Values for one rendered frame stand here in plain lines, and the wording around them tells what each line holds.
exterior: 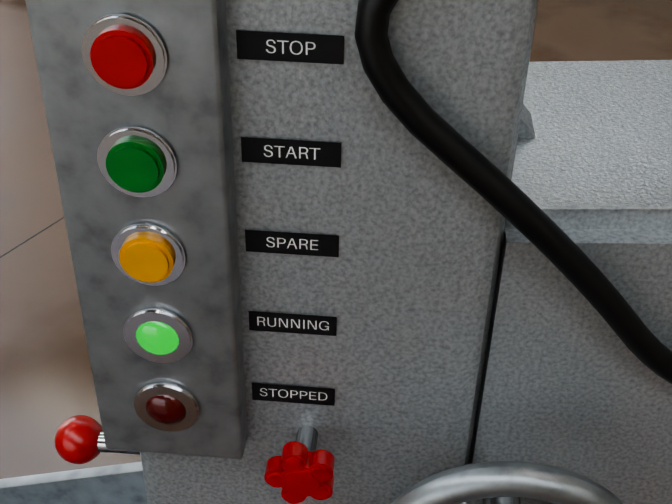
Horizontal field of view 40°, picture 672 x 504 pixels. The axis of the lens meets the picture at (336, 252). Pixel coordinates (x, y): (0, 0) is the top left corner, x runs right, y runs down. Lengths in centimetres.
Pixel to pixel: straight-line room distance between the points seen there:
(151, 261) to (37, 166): 295
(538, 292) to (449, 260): 5
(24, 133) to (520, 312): 321
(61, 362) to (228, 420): 202
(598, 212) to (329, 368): 16
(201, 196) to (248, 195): 3
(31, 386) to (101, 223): 204
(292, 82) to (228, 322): 13
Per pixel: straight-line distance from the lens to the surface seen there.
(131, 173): 42
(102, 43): 40
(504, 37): 40
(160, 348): 48
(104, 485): 87
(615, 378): 53
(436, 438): 54
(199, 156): 42
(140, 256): 45
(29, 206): 317
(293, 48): 41
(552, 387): 53
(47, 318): 268
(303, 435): 53
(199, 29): 39
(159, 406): 51
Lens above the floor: 165
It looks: 36 degrees down
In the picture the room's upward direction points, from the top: 1 degrees clockwise
